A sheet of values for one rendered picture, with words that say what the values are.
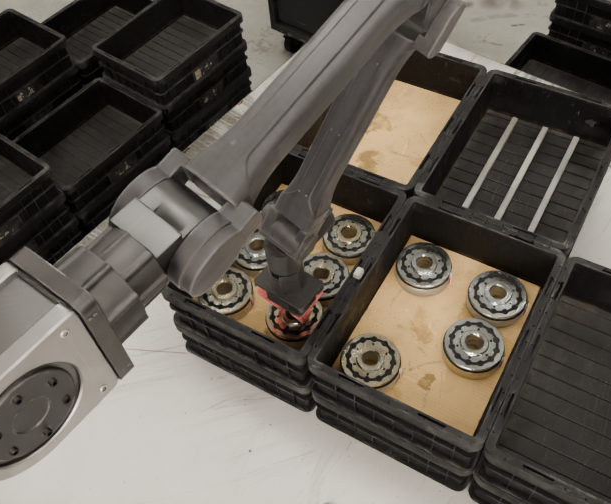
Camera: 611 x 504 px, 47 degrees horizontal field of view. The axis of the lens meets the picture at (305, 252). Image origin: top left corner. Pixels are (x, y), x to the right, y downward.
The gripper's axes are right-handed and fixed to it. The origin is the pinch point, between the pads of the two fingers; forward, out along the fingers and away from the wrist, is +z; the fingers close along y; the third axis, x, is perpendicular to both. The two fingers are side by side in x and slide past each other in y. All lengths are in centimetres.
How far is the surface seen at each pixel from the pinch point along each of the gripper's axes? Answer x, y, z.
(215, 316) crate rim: 10.2, 8.3, -4.5
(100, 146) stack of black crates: -37, 111, 48
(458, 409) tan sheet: -3.0, -31.5, 6.2
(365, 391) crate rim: 7.1, -19.9, -3.9
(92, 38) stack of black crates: -74, 155, 47
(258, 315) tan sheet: 1.8, 7.4, 5.5
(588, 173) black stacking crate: -64, -28, 6
